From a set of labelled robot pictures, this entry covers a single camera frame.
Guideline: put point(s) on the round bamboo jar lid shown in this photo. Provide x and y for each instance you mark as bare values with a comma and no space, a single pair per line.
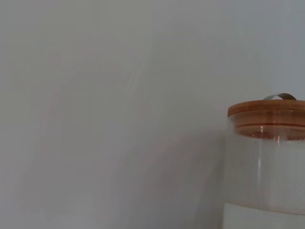
262,111

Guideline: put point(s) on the glass drink dispenser jar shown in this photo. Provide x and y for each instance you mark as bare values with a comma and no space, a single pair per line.
250,171

